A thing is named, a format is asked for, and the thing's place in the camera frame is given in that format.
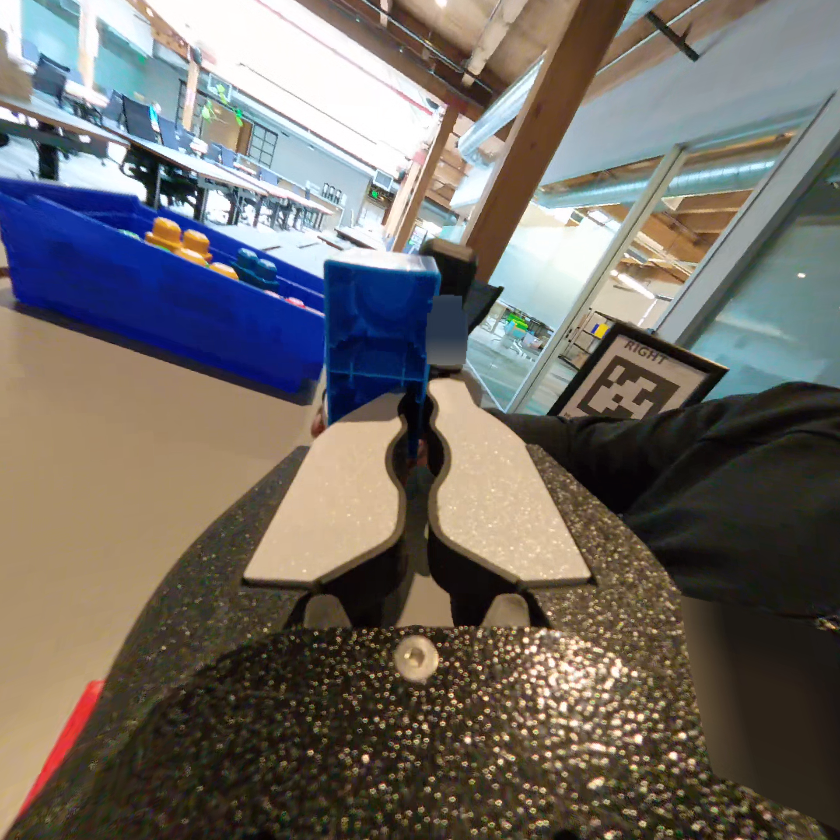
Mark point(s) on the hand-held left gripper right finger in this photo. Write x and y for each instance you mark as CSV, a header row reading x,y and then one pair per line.
x,y
499,505

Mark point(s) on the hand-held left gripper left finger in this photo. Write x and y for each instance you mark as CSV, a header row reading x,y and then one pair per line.
x,y
334,505

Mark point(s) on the blue plastic bin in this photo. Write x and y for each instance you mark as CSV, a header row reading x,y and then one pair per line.
x,y
131,295

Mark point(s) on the red mega block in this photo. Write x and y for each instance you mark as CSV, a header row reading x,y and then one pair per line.
x,y
62,741

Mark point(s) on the person's right forearm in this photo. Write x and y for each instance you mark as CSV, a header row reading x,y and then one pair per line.
x,y
722,485

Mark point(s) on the dark blue mega block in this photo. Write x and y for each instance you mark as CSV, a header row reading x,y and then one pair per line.
x,y
257,270

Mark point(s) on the orange mega block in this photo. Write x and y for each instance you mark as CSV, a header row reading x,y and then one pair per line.
x,y
194,248
164,233
223,270

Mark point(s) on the black device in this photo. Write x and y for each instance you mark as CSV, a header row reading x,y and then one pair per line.
x,y
453,262

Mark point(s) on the long office table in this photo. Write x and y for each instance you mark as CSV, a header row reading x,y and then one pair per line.
x,y
190,167

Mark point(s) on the silver air duct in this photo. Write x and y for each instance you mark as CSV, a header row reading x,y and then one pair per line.
x,y
656,180

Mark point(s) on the thick wooden post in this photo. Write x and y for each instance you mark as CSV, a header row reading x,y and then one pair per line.
x,y
538,131

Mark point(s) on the thin wooden post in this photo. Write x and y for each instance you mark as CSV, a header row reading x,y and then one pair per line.
x,y
423,177

